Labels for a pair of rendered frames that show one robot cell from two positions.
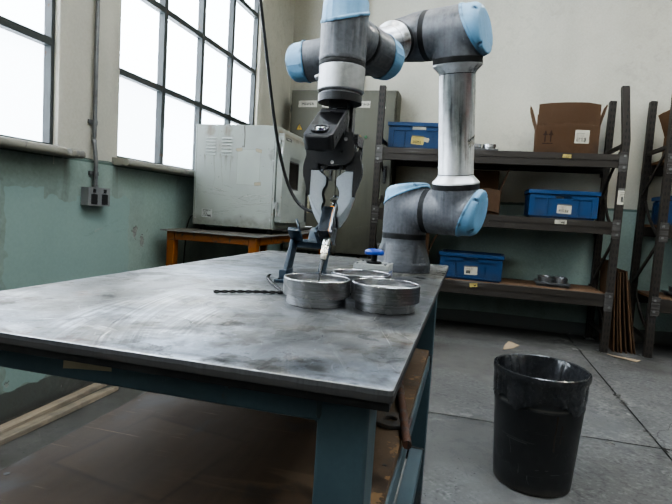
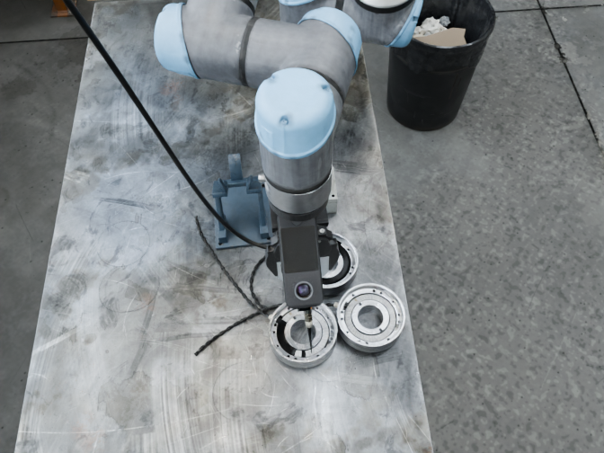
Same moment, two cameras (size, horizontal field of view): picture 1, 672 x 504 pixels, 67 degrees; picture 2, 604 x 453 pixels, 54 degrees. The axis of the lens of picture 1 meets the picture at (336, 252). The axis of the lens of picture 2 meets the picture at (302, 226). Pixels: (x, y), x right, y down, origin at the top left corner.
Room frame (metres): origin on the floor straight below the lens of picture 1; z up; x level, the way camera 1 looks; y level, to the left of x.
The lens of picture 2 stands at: (0.47, 0.11, 1.68)
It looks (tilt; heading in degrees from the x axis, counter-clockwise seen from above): 58 degrees down; 344
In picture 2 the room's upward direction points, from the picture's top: 2 degrees counter-clockwise
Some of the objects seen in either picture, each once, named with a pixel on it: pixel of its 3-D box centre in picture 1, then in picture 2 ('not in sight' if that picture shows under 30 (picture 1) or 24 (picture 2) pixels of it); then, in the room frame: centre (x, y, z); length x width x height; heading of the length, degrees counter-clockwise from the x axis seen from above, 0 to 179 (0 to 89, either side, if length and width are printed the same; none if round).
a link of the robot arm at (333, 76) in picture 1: (339, 83); (295, 179); (0.84, 0.01, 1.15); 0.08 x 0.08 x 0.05
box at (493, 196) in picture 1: (475, 190); not in sight; (4.32, -1.14, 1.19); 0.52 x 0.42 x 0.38; 76
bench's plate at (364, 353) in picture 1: (293, 282); (224, 211); (1.07, 0.09, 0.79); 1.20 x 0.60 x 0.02; 166
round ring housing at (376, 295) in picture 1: (385, 295); (369, 319); (0.78, -0.08, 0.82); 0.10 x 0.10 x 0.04
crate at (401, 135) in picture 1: (419, 139); not in sight; (4.46, -0.66, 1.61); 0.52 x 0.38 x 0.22; 79
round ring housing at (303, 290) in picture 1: (316, 290); (303, 333); (0.79, 0.03, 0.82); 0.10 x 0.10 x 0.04
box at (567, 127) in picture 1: (564, 132); not in sight; (4.15, -1.77, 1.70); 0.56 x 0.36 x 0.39; 71
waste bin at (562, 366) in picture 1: (536, 422); (431, 61); (1.83, -0.78, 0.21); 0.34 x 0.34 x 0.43
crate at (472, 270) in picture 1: (471, 265); not in sight; (4.33, -1.16, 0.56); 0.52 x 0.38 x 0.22; 73
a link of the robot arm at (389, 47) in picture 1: (366, 53); (305, 61); (0.93, -0.03, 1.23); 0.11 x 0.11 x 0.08; 56
